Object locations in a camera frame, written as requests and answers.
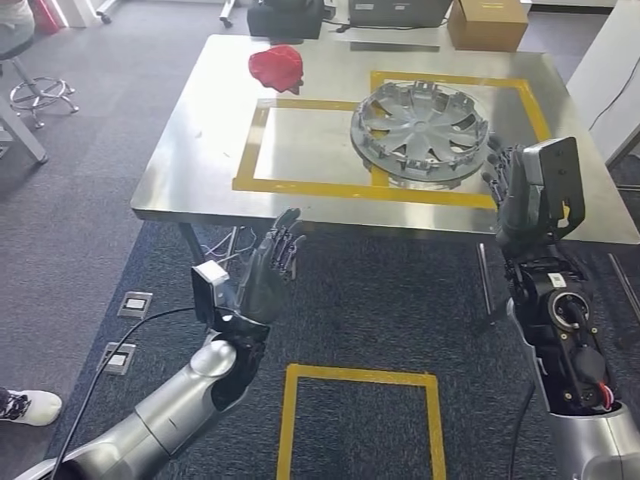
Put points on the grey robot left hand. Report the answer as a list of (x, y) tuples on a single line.
[(260, 291)]

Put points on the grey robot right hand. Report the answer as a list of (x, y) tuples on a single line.
[(512, 212)]

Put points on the silver wheel hubcap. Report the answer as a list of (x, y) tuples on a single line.
[(420, 129)]

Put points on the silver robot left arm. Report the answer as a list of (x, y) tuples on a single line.
[(175, 411)]

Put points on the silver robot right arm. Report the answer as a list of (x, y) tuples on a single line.
[(564, 344)]

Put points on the steel workbench table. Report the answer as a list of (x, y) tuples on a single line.
[(200, 132)]

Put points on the steel floor outlet box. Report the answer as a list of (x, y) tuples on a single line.
[(135, 305), (118, 359)]

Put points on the white panel board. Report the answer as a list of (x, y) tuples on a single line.
[(605, 79)]

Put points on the brown cardboard box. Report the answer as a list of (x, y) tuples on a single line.
[(487, 26)]

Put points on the red cloth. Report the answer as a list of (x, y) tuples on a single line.
[(275, 66)]

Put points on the dark flat plate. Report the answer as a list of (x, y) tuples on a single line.
[(395, 46)]

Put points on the dark grey monitor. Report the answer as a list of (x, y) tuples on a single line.
[(400, 13)]

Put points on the black bag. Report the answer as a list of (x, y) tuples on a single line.
[(285, 20)]

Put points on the white table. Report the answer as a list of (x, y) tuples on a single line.
[(25, 136)]

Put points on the red floor object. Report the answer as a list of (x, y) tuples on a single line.
[(45, 16)]

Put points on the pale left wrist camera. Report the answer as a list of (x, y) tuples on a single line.
[(207, 288)]

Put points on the right wrist camera mount plate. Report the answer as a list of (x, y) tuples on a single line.
[(560, 172)]

